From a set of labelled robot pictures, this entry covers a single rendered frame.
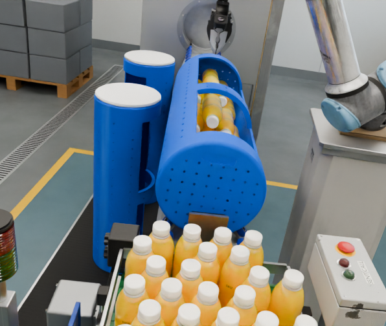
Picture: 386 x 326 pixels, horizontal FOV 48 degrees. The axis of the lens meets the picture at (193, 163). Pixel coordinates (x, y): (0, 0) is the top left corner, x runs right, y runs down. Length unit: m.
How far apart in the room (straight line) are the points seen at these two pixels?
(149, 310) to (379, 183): 0.93
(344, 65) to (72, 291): 0.90
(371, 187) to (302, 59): 4.96
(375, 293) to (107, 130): 1.25
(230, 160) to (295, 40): 5.28
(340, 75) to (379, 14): 5.18
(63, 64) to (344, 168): 3.62
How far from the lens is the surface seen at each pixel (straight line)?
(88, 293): 1.15
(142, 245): 0.93
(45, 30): 4.66
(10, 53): 4.89
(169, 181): 1.10
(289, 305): 0.94
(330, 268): 0.96
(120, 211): 2.00
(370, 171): 1.48
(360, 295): 0.92
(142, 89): 1.95
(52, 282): 2.22
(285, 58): 6.35
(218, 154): 1.07
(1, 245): 0.72
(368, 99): 1.29
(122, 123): 1.79
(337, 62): 1.24
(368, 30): 6.42
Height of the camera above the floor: 1.67
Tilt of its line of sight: 28 degrees down
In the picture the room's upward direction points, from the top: 7 degrees clockwise
